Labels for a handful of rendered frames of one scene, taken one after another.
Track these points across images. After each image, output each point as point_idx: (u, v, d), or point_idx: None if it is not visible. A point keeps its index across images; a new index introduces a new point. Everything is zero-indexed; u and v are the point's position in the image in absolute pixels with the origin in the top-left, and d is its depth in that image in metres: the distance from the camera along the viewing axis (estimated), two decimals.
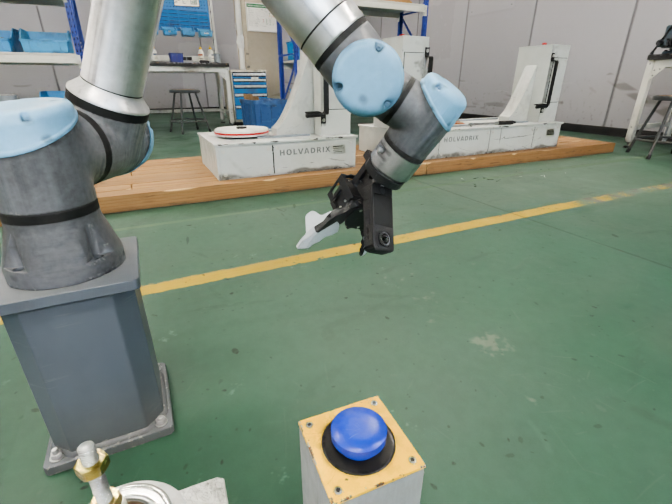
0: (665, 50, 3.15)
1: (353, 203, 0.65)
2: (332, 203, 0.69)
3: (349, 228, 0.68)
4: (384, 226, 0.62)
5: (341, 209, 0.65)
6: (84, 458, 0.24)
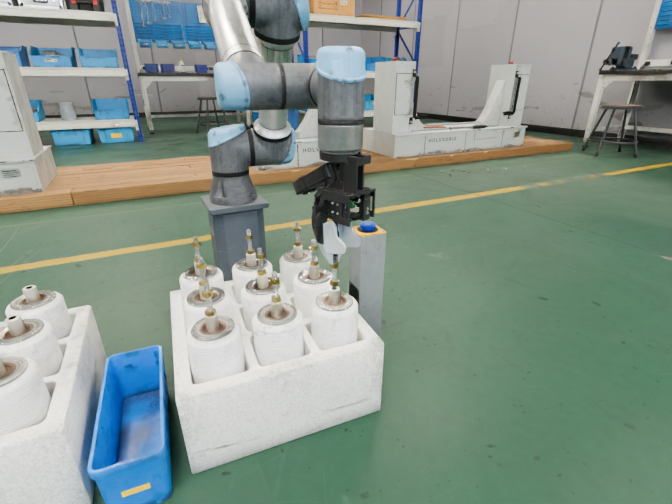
0: (612, 67, 3.84)
1: None
2: None
3: None
4: None
5: None
6: (297, 225, 0.93)
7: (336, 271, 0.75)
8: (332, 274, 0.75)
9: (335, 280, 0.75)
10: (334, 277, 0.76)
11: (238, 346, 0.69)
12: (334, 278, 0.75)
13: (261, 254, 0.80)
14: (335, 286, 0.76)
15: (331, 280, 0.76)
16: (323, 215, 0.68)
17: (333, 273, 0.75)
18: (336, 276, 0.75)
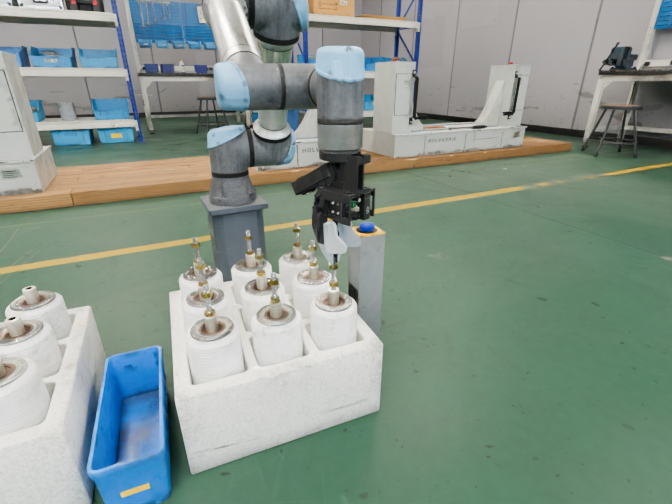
0: (612, 67, 3.84)
1: None
2: None
3: None
4: None
5: None
6: (296, 225, 0.94)
7: (331, 271, 0.75)
8: (336, 274, 0.75)
9: (334, 278, 0.76)
10: (331, 280, 0.75)
11: (237, 347, 0.69)
12: (334, 277, 0.76)
13: (260, 255, 0.80)
14: None
15: (335, 282, 0.76)
16: (323, 215, 0.68)
17: (335, 273, 0.75)
18: (331, 277, 0.76)
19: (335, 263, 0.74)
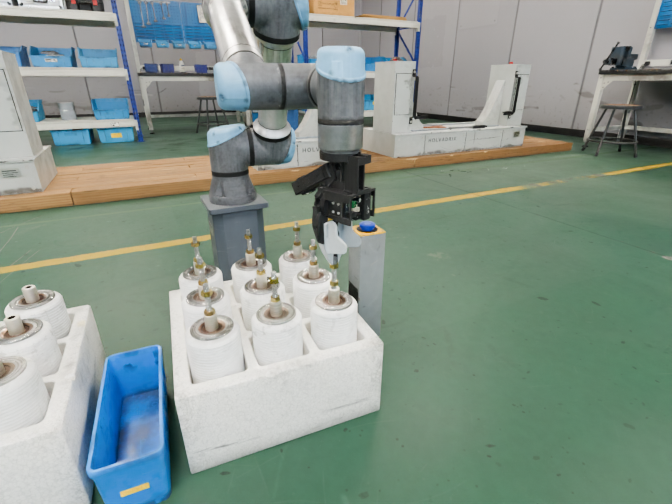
0: (612, 67, 3.84)
1: None
2: None
3: None
4: None
5: None
6: (296, 224, 0.93)
7: (333, 272, 0.74)
8: (333, 273, 0.76)
9: (331, 279, 0.75)
10: (336, 279, 0.75)
11: (237, 346, 0.69)
12: (332, 277, 0.76)
13: (260, 254, 0.80)
14: (331, 286, 0.76)
15: (334, 279, 0.76)
16: (324, 215, 0.67)
17: (332, 272, 0.75)
18: (334, 277, 0.75)
19: (334, 261, 0.74)
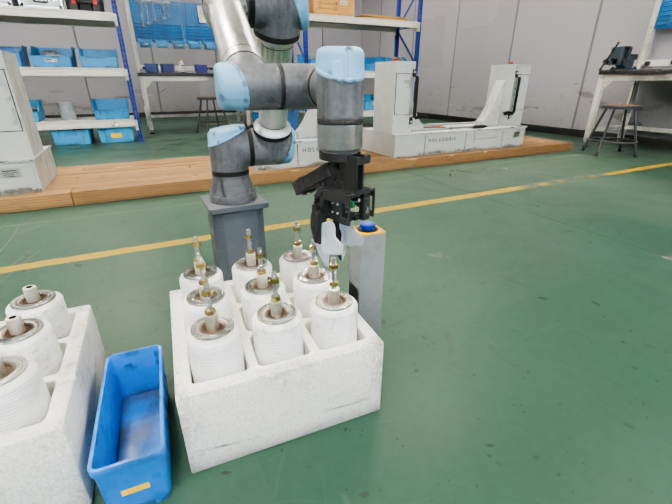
0: (612, 67, 3.84)
1: None
2: None
3: None
4: None
5: None
6: (296, 224, 0.94)
7: (336, 271, 0.75)
8: (332, 275, 0.75)
9: (335, 280, 0.75)
10: (334, 278, 0.76)
11: (238, 346, 0.69)
12: (334, 279, 0.75)
13: (260, 254, 0.80)
14: (335, 287, 0.76)
15: (331, 281, 0.76)
16: (322, 214, 0.67)
17: (333, 274, 0.75)
18: (335, 276, 0.76)
19: (331, 263, 0.74)
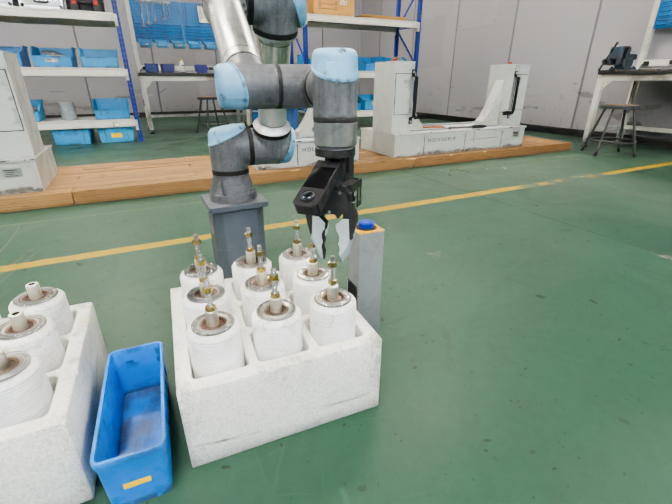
0: (611, 67, 3.85)
1: None
2: None
3: (323, 215, 0.71)
4: (314, 188, 0.63)
5: None
6: (296, 222, 0.95)
7: (331, 271, 0.76)
8: (332, 271, 0.77)
9: (330, 277, 0.77)
10: (334, 278, 0.76)
11: (238, 342, 0.70)
12: (331, 275, 0.77)
13: (260, 251, 0.81)
14: (330, 284, 0.77)
15: (334, 278, 0.77)
16: (350, 209, 0.70)
17: (331, 270, 0.76)
18: (332, 276, 0.76)
19: (333, 260, 0.76)
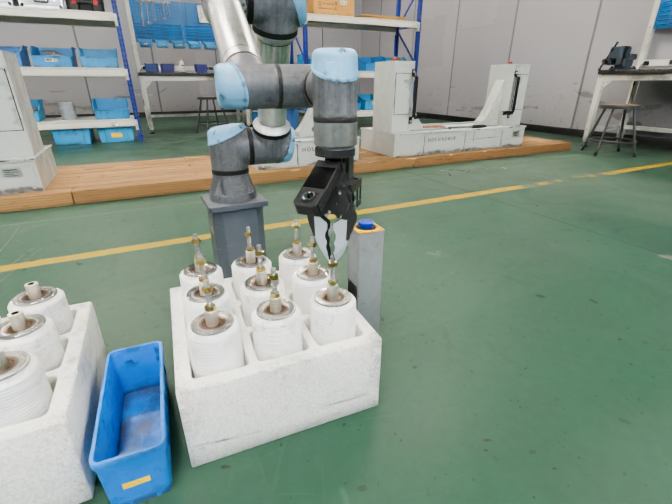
0: (611, 66, 3.85)
1: None
2: None
3: (323, 215, 0.71)
4: (314, 188, 0.63)
5: None
6: (296, 222, 0.94)
7: (334, 270, 0.76)
8: (330, 273, 0.76)
9: (333, 279, 0.76)
10: (333, 276, 0.77)
11: (237, 341, 0.70)
12: (332, 277, 0.76)
13: (260, 251, 0.81)
14: (333, 285, 0.77)
15: (330, 279, 0.77)
16: (349, 210, 0.70)
17: (331, 272, 0.76)
18: (334, 275, 0.76)
19: (330, 260, 0.75)
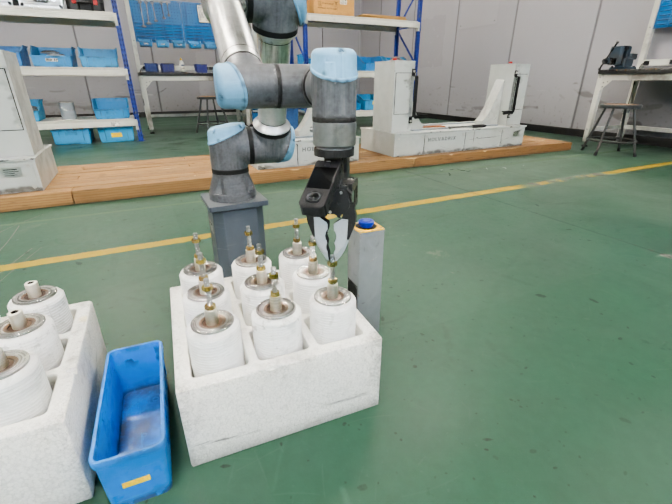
0: (611, 66, 3.85)
1: None
2: None
3: None
4: (318, 188, 0.63)
5: None
6: (296, 221, 0.94)
7: (331, 268, 0.76)
8: (334, 272, 0.76)
9: (334, 276, 0.77)
10: (330, 277, 0.77)
11: (237, 340, 0.70)
12: (334, 275, 0.77)
13: (260, 250, 0.81)
14: (334, 283, 0.78)
15: (332, 279, 0.76)
16: (349, 209, 0.71)
17: (334, 271, 0.76)
18: (330, 274, 0.77)
19: (333, 261, 0.75)
